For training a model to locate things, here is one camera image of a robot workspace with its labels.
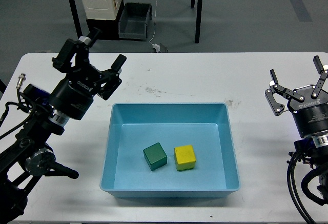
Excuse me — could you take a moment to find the blue plastic tray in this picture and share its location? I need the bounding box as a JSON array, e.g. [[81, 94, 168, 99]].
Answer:
[[100, 103, 240, 198]]

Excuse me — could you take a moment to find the white hanging cable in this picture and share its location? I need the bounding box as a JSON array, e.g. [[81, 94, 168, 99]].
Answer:
[[149, 0, 158, 46]]

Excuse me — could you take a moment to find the black table leg left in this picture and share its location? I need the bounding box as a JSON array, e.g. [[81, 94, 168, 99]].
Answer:
[[68, 0, 83, 38]]

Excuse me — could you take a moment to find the white plug adapter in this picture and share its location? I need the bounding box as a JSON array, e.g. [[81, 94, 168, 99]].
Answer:
[[152, 44, 161, 53]]

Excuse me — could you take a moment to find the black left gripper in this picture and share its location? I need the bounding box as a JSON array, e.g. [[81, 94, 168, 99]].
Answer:
[[49, 28, 127, 120]]

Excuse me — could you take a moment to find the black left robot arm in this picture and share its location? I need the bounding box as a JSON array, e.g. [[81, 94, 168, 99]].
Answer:
[[1, 28, 126, 223]]

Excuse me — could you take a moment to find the black table leg right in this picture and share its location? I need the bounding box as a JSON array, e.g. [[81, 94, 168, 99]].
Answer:
[[195, 0, 203, 44]]

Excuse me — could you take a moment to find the black box under crate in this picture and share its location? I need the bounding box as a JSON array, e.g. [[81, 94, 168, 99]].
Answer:
[[86, 0, 124, 40]]

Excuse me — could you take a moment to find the yellow wooden cube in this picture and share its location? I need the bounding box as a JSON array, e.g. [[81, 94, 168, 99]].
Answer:
[[174, 145, 197, 171]]

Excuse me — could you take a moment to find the green wooden cube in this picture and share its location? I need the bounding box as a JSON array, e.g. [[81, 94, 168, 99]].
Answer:
[[143, 142, 168, 171]]

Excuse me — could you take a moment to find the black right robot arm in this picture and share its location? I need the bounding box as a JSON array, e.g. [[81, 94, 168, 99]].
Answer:
[[265, 56, 327, 223]]

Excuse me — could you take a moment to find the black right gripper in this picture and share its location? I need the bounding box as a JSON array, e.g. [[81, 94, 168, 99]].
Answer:
[[264, 55, 328, 139]]

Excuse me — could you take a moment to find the grey plastic bin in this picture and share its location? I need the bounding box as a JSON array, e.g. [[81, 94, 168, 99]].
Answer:
[[118, 3, 152, 41]]

